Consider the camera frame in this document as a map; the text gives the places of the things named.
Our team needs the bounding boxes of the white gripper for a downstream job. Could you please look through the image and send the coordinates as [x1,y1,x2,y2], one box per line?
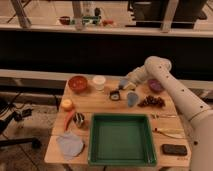
[124,76,138,90]

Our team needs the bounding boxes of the blue sponge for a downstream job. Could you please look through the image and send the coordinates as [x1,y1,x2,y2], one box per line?
[118,78,128,89]

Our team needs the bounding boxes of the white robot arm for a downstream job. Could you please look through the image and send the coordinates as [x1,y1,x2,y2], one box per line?
[126,56,213,171]

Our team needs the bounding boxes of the purple bowl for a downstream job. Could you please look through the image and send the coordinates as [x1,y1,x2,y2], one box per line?
[147,79,164,93]

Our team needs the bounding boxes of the red-brown bowl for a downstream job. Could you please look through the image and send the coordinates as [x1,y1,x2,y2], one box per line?
[68,75,88,93]

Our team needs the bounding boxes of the dark red background bowl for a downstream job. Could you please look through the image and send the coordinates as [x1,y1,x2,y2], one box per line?
[59,16,70,25]

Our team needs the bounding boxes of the blue-grey scoop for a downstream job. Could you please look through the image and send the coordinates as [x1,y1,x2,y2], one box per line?
[127,92,139,107]

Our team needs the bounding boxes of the bunch of dark grapes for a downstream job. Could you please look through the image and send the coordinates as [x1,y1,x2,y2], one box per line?
[138,95,165,108]

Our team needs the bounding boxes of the white cup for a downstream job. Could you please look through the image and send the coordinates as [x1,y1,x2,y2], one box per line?
[92,75,106,91]

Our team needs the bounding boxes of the thin wooden stick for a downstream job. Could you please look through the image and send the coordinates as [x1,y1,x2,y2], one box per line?
[150,114,176,119]

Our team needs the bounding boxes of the wooden table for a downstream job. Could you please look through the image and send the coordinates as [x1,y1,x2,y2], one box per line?
[45,78,191,168]

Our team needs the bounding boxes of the orange background object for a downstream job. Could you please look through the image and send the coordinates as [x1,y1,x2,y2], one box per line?
[102,20,114,27]

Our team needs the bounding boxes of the green plastic tray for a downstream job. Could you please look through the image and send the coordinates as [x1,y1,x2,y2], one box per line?
[88,114,157,167]

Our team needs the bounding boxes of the dark metallic ball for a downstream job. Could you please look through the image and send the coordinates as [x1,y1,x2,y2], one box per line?
[73,113,85,128]

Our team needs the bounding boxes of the yellow round fruit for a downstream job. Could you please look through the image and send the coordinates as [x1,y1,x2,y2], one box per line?
[61,99,73,111]

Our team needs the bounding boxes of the red chili pepper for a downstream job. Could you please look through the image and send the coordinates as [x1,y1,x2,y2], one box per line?
[64,110,76,131]

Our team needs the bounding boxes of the green background object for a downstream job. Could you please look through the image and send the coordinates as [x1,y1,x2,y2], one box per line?
[82,16,100,25]

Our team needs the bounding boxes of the dark background cabinet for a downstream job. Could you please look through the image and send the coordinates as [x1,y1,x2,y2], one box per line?
[127,0,207,29]

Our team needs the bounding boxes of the black rectangular sponge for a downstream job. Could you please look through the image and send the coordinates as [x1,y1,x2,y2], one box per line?
[161,144,187,156]

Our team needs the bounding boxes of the blue-grey cloth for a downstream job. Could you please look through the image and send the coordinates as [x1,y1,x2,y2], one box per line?
[56,132,84,160]

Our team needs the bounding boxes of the black office chair base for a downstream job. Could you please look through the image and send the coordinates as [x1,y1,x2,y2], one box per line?
[0,96,42,150]

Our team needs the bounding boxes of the cream-handled knife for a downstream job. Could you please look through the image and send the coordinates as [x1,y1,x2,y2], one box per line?
[154,128,184,139]

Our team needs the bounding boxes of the black floor cables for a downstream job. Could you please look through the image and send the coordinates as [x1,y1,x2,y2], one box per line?
[0,92,34,125]

